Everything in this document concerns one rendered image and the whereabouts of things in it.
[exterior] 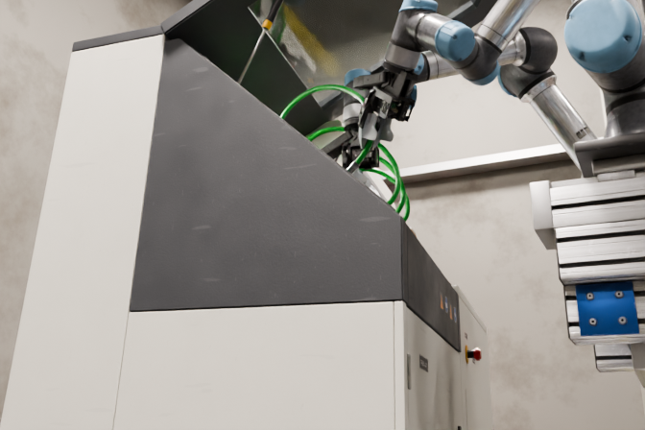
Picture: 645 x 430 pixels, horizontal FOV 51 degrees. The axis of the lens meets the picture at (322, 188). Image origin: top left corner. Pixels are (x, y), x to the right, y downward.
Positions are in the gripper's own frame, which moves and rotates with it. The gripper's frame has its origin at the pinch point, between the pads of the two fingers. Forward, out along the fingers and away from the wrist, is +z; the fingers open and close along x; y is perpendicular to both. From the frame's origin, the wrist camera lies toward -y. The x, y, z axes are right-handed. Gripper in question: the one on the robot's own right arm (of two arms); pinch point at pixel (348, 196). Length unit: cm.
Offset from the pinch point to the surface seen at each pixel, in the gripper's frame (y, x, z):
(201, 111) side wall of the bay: -24.1, -34.9, -10.0
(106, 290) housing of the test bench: -43, -35, 30
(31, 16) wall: -217, 90, -161
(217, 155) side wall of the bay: -18.9, -34.9, 1.4
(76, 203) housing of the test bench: -54, -35, 9
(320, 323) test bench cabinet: 6, -35, 38
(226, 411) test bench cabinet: -12, -35, 54
